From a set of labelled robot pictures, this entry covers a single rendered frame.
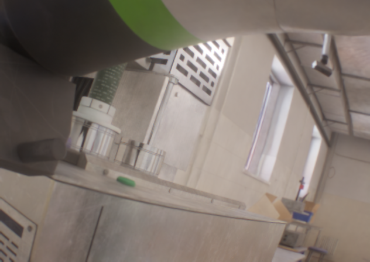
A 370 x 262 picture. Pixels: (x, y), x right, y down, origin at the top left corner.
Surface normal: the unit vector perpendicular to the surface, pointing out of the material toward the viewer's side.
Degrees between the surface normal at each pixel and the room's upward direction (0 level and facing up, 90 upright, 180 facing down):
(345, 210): 90
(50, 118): 70
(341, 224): 90
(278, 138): 90
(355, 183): 90
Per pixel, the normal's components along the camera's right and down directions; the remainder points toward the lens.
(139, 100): -0.49, -0.29
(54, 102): 0.87, -0.14
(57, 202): 0.81, 0.18
